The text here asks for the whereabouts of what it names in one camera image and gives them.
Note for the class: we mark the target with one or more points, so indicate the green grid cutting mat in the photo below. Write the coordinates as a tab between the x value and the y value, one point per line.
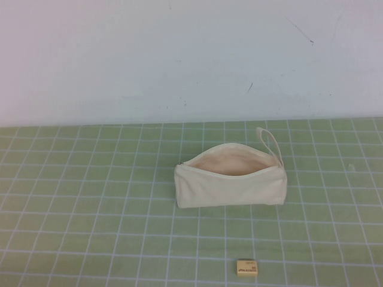
89	209

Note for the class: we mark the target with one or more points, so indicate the cream rectangular eraser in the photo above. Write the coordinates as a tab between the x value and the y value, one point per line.
247	263

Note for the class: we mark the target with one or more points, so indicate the cream fabric pencil case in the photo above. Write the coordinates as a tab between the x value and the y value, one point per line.
227	191

